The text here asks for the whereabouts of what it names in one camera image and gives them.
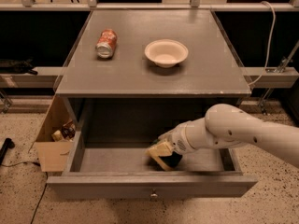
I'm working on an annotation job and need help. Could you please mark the white cable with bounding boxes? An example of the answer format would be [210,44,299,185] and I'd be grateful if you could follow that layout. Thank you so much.
[248,0,278,87]

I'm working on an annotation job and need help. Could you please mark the orange soda can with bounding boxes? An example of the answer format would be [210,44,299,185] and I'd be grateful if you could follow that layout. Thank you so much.
[95,29,118,59]

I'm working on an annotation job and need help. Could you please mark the green and yellow sponge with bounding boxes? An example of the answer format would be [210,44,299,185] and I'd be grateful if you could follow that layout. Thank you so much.
[149,151,182,171]

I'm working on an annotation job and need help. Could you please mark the metal drawer knob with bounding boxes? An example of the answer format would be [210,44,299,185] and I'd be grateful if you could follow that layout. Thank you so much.
[150,189,158,200]

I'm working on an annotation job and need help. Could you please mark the black item on ledge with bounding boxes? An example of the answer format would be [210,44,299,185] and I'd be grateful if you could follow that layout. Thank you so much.
[0,59,38,76]

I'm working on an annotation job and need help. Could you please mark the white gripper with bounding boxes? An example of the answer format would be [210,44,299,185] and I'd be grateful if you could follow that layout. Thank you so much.
[146,121,195,157]

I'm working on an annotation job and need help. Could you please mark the cardboard box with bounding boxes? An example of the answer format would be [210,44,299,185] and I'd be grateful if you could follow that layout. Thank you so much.
[35,96,74,172]

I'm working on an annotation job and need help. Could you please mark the black object on floor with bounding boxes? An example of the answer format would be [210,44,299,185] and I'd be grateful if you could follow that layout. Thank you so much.
[0,138,15,164]

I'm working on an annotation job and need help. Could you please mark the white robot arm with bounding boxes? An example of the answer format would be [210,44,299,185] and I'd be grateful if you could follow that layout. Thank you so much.
[147,104,299,171]

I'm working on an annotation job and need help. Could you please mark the white paper bowl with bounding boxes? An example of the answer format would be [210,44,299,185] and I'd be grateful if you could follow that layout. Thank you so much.
[144,39,189,68]

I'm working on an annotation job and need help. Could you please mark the grey cabinet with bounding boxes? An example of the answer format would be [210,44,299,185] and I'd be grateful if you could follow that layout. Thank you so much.
[57,9,250,146]

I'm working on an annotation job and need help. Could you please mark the black floor cable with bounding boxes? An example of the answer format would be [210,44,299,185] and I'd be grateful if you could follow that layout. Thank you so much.
[0,161,49,224]

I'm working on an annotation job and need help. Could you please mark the snack packets in box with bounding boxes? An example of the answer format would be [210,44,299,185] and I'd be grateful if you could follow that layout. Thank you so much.
[51,121,76,142]

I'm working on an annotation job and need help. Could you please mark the open grey top drawer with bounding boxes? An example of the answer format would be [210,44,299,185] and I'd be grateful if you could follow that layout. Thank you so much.
[48,132,257,200]

